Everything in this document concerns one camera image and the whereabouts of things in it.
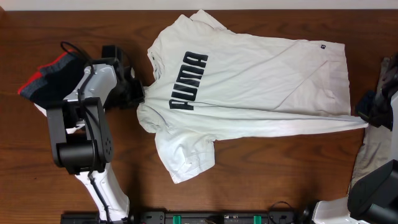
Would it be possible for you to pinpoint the folded black garment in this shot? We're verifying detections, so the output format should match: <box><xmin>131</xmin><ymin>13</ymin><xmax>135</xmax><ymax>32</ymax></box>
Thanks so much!
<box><xmin>21</xmin><ymin>57</ymin><xmax>86</xmax><ymax>109</ymax></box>

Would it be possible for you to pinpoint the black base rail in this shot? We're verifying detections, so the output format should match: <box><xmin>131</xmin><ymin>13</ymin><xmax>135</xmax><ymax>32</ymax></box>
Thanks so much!
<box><xmin>60</xmin><ymin>200</ymin><xmax>315</xmax><ymax>224</ymax></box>

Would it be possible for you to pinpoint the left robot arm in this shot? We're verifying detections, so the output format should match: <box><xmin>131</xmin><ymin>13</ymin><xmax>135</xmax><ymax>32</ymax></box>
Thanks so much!
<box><xmin>47</xmin><ymin>57</ymin><xmax>144</xmax><ymax>223</ymax></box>

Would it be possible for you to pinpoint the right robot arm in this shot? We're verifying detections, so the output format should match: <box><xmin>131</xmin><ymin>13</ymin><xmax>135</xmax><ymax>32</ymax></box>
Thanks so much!
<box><xmin>300</xmin><ymin>55</ymin><xmax>397</xmax><ymax>223</ymax></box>

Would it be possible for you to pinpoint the folded red garment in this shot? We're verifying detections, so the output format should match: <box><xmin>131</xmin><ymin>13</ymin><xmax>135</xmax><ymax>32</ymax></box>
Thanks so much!
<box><xmin>18</xmin><ymin>50</ymin><xmax>79</xmax><ymax>95</ymax></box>

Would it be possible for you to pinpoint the white Puma t-shirt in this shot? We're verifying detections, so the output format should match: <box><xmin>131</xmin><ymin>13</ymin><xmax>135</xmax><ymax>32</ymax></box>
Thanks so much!
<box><xmin>137</xmin><ymin>10</ymin><xmax>367</xmax><ymax>184</ymax></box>

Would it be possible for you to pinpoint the grey khaki garment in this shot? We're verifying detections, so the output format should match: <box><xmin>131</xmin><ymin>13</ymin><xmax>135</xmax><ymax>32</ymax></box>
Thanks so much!
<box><xmin>349</xmin><ymin>52</ymin><xmax>398</xmax><ymax>190</ymax></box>

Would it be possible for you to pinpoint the folded white garment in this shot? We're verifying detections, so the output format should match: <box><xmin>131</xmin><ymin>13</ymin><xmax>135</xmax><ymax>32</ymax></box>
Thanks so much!
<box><xmin>34</xmin><ymin>103</ymin><xmax>86</xmax><ymax>134</ymax></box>

